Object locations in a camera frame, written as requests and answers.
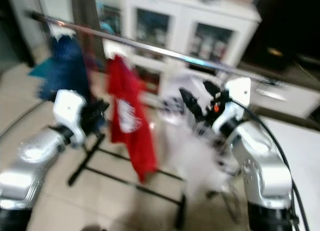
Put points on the grey curtain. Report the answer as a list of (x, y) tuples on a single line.
[(82, 11)]

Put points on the teal floor mat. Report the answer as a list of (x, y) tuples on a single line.
[(41, 68)]

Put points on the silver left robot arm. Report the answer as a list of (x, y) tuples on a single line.
[(40, 151)]

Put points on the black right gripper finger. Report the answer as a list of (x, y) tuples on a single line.
[(191, 105), (212, 88)]

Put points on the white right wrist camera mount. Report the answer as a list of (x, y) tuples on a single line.
[(239, 91)]

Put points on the blue denim garment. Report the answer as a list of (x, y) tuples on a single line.
[(65, 71)]

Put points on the red printed t-shirt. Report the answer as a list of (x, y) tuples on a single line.
[(135, 141)]

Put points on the metal clothes rack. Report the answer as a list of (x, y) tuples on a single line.
[(155, 47)]

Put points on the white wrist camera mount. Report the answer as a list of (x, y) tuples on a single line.
[(67, 111), (239, 91)]

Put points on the white patterned garment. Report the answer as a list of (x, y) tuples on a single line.
[(195, 161)]

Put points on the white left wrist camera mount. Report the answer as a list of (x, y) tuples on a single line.
[(67, 111)]

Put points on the white glass-door cabinet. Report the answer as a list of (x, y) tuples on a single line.
[(185, 11)]

